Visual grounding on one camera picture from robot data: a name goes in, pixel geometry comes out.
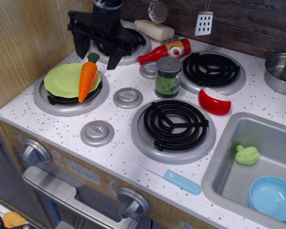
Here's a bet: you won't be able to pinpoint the green toy broccoli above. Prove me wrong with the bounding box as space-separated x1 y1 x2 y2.
235 145 260 165

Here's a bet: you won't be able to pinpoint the steel pot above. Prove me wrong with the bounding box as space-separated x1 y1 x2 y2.
264 51 286 95

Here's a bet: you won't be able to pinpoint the red toy cheese wedge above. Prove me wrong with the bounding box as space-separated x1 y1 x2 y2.
198 87 232 115

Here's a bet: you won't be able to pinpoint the light blue bowl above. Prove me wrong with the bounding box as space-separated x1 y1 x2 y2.
248 176 286 223

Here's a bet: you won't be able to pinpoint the silver stovetop knob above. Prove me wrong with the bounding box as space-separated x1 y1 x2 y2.
80 120 114 147
113 87 143 109
139 62 156 80

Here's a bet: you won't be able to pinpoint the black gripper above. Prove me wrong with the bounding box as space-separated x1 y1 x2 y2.
68 4 138 70

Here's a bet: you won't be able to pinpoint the back left stove burner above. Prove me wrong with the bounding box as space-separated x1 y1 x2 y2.
88 28 151 66

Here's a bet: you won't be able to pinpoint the front silver stovetop knob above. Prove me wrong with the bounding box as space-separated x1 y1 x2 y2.
80 120 114 147

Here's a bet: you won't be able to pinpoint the cream toy bottle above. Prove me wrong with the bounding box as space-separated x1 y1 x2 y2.
134 20 175 41

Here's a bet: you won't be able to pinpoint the stove burner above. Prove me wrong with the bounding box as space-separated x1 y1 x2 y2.
180 51 246 96
33 72 109 117
131 99 216 165
88 28 151 66

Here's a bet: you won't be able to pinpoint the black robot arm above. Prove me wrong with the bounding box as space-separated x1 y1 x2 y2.
67 0 138 70

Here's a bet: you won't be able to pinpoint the blue handled toy knife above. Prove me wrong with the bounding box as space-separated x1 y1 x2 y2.
130 156 201 195

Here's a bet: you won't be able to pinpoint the red ketchup bottle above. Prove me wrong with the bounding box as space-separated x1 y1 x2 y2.
138 38 191 64

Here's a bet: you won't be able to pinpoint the right oven dial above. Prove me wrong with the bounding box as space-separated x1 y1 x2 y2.
116 187 150 219

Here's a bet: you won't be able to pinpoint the middle silver stovetop knob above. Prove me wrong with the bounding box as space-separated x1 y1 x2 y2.
113 87 143 109

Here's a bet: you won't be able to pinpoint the front right stove burner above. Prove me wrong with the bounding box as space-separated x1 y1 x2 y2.
131 99 216 165

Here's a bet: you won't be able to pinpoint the oven clock display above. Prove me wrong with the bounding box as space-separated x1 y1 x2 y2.
65 159 101 186

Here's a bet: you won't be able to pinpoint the oven dial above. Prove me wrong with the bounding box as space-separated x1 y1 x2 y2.
116 187 150 219
22 138 51 167

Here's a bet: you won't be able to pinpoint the silver sink basin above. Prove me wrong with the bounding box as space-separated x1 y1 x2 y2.
202 113 286 229

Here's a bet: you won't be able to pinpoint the back right stove burner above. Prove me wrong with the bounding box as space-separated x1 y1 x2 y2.
180 51 246 96

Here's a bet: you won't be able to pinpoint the oven door handle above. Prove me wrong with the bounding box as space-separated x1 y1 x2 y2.
23 167 138 229

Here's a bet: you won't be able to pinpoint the hanging silver skimmer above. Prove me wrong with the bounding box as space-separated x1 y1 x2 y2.
148 0 169 24

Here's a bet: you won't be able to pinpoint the green label tin can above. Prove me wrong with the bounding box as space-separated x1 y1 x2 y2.
154 57 182 98

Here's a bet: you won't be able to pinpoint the front left stove burner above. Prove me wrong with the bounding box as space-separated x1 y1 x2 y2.
33 72 109 117

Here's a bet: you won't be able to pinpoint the left oven dial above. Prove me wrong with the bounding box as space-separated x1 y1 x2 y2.
22 138 51 167

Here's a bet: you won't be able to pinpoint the back silver stovetop knob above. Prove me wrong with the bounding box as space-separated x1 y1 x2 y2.
139 62 156 80

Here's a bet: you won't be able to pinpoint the light green plate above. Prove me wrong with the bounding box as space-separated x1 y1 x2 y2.
44 63 101 98

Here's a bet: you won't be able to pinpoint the orange toy carrot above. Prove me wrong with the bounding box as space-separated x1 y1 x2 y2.
78 52 100 103

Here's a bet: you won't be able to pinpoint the hanging silver spatula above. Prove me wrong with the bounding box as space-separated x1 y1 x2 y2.
194 0 214 36

